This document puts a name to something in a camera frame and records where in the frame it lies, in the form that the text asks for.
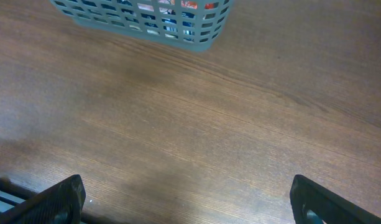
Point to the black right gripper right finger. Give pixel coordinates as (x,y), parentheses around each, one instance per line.
(311,203)

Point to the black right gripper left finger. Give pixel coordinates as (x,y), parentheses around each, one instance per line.
(61,203)

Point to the blue tissue pack box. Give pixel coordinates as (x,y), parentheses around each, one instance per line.
(192,22)

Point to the grey plastic basket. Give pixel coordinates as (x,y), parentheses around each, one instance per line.
(118,17)

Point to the grey slatted base edge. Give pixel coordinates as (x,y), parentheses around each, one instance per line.
(9,198)

